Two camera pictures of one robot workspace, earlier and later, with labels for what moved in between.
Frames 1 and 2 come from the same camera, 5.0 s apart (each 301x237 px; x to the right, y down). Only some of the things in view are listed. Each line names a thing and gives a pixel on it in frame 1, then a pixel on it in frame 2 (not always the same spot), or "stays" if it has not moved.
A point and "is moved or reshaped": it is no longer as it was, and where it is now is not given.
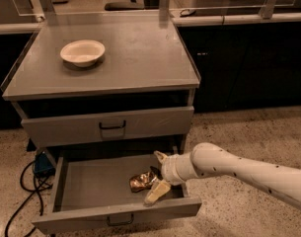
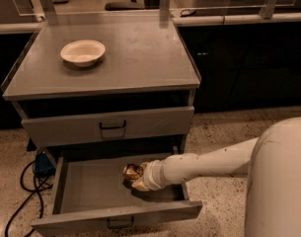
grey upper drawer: (107, 126) stays
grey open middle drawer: (94, 192) stays
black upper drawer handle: (111, 127) stays
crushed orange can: (144, 181) is moved or reshaped
